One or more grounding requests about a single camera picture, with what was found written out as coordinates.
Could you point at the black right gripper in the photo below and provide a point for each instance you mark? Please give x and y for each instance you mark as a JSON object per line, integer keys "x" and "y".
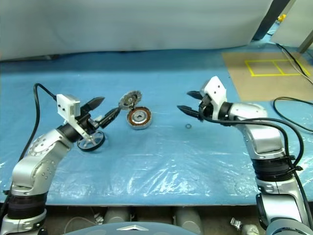
{"x": 205, "y": 107}

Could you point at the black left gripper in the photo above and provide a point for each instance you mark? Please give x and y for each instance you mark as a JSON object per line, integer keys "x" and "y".
{"x": 88, "y": 121}

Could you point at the silver toothed rotor disc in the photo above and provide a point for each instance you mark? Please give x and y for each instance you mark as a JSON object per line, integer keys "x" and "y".
{"x": 126, "y": 100}

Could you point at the black rimmed wheel part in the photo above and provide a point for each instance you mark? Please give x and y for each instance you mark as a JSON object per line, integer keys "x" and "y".
{"x": 103, "y": 140}

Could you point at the silver motor housing copper windings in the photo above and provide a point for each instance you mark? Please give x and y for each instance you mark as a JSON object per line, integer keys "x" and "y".
{"x": 139, "y": 125}

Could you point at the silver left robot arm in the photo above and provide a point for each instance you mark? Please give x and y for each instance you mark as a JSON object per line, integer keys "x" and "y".
{"x": 36, "y": 169}

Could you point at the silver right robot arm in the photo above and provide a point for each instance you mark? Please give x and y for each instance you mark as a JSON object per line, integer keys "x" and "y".
{"x": 264, "y": 139}

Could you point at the brown cardboard floor mat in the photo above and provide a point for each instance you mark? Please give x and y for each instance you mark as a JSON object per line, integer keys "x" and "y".
{"x": 234, "y": 80}

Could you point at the yellow tape rectangle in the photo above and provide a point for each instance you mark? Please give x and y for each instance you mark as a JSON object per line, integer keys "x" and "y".
{"x": 269, "y": 61}

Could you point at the white backdrop curtain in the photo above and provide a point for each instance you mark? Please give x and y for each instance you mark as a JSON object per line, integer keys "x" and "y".
{"x": 122, "y": 24}

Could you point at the grey rounded cylinder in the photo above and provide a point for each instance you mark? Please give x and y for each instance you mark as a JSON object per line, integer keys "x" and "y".
{"x": 188, "y": 218}
{"x": 117, "y": 215}

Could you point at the dark rounded shell white chevron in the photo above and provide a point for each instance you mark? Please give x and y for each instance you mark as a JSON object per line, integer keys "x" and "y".
{"x": 110, "y": 230}

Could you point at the small yellow object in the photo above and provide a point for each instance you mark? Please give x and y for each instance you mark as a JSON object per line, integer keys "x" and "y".
{"x": 282, "y": 17}

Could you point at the small white clip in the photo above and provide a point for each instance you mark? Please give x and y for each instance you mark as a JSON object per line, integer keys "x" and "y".
{"x": 236, "y": 223}

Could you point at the light grey panel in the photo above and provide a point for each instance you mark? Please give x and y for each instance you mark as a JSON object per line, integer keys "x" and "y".
{"x": 293, "y": 22}

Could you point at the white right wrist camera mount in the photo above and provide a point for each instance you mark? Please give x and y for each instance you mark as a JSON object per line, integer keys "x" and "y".
{"x": 216, "y": 90}

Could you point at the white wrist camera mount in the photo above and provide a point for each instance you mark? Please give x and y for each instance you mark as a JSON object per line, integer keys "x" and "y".
{"x": 216, "y": 90}
{"x": 66, "y": 105}

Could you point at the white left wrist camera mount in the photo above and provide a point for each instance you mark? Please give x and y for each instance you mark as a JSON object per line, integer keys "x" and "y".
{"x": 66, "y": 105}

